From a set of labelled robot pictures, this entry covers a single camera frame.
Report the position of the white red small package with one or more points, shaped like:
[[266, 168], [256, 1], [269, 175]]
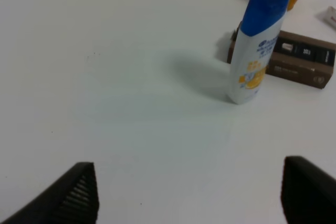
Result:
[[330, 16]]

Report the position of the brown cardboard box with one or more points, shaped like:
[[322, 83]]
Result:
[[299, 59]]

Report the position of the white shampoo bottle blue cap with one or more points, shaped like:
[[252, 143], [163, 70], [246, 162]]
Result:
[[254, 44]]

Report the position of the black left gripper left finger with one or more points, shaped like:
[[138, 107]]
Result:
[[72, 198]]

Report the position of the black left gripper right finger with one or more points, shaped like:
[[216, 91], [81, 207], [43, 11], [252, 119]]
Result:
[[307, 192]]

